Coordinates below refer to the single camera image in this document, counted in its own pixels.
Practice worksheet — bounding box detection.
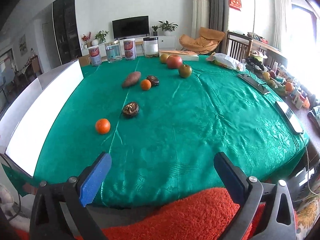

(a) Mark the orange white flat box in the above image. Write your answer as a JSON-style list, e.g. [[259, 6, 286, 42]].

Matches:
[[159, 50, 199, 61]]

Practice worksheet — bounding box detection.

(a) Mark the right red label can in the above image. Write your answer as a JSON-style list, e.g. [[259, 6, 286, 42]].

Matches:
[[123, 38, 136, 60]]

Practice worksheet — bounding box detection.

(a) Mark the orange tangerine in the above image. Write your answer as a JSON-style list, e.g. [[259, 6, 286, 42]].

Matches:
[[140, 79, 152, 90], [95, 119, 111, 134]]

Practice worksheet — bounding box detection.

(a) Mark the purple sweet potato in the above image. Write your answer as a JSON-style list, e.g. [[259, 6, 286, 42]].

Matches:
[[121, 71, 141, 88]]

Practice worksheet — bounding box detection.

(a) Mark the red label can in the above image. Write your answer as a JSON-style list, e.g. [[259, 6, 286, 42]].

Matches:
[[88, 46, 101, 66], [123, 38, 136, 60]]

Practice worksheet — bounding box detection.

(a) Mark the orange lounge chair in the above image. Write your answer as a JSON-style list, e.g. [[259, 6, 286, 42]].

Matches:
[[179, 27, 225, 55]]

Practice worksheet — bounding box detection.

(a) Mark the wooden chair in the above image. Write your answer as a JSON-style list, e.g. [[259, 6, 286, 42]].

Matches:
[[226, 31, 253, 61]]

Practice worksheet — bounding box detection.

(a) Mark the black flat television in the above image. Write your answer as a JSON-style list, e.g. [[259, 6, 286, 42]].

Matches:
[[112, 16, 150, 39]]

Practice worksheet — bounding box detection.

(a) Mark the far black remote tray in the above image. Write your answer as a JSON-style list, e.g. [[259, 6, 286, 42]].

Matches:
[[237, 73, 270, 95]]

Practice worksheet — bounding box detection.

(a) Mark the left red label can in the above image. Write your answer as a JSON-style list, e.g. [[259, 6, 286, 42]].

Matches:
[[88, 46, 101, 66]]

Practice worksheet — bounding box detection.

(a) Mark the orange fuzzy sweater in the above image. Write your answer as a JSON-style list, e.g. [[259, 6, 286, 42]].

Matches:
[[15, 186, 299, 240]]

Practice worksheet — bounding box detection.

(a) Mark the white standing air conditioner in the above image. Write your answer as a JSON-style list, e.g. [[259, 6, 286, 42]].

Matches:
[[191, 0, 210, 38]]

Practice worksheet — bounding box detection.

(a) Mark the white plastic snack bag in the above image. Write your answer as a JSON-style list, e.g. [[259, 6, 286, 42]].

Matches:
[[206, 53, 246, 72]]

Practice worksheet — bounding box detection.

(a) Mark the dark brown mushroom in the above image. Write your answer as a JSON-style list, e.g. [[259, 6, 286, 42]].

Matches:
[[146, 75, 159, 87], [122, 101, 140, 118]]

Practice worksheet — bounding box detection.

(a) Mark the red wall hanging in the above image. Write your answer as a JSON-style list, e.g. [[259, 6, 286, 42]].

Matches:
[[229, 0, 242, 11]]

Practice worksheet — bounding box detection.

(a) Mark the green brown apple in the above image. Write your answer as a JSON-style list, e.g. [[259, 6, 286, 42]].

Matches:
[[178, 64, 193, 78]]

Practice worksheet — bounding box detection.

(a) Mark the fruit bowl on side table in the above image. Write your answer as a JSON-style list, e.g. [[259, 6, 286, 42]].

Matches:
[[262, 72, 294, 97]]

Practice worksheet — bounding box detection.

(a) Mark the yellow green pear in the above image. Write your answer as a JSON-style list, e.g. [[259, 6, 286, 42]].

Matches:
[[159, 53, 169, 64]]

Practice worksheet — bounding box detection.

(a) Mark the white jar black lid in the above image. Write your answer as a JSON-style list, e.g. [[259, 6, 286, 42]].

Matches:
[[143, 36, 159, 58]]

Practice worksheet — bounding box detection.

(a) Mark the large red apple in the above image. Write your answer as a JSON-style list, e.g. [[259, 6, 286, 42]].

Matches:
[[166, 54, 183, 69]]

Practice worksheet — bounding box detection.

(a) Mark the red flower vase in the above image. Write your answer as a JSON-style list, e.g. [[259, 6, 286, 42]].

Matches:
[[81, 32, 92, 48]]

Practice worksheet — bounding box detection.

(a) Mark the white tv cabinet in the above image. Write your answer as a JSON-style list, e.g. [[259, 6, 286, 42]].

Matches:
[[81, 35, 177, 57]]

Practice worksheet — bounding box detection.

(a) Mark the white cardboard box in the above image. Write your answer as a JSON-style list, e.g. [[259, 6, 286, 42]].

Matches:
[[1, 60, 84, 178]]

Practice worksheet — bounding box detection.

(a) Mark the green satin tablecloth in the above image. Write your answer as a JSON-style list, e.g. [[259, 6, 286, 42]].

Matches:
[[34, 57, 309, 207]]

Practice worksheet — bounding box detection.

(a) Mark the clear glass jar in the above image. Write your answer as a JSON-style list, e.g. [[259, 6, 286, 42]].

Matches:
[[105, 42, 122, 63]]

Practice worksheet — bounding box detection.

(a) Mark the dark display cabinet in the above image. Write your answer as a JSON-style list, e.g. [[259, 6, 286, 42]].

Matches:
[[52, 0, 82, 64]]

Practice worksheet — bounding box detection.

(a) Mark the large green potted plant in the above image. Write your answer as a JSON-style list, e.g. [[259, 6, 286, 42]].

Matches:
[[159, 21, 178, 36]]

